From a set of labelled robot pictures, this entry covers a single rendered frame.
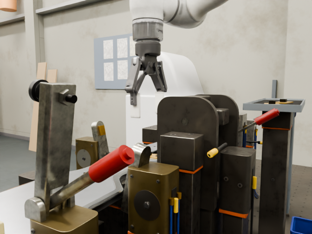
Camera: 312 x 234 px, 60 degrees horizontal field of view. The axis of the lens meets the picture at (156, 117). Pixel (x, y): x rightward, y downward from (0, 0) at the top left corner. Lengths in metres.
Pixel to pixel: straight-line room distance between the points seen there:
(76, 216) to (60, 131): 0.11
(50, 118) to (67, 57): 5.14
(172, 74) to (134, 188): 2.45
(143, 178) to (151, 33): 0.44
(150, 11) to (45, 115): 0.52
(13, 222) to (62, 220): 0.15
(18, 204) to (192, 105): 0.37
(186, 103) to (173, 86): 2.32
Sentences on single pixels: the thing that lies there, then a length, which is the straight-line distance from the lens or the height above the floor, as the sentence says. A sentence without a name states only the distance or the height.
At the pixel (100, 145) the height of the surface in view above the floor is 1.03.
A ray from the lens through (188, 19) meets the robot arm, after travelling 0.88.
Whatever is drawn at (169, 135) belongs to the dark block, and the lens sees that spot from 0.51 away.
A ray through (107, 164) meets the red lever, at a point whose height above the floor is 1.13.
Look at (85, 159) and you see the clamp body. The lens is 0.87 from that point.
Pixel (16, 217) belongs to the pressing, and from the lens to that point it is 0.52.
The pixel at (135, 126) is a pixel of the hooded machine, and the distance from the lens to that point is 3.12.
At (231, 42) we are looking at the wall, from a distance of 3.58.
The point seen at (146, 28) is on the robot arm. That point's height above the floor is 1.37.
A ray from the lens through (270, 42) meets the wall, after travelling 3.46.
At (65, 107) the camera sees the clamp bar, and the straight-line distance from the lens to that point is 0.34.
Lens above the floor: 1.21
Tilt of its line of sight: 6 degrees down
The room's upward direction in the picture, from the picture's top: straight up
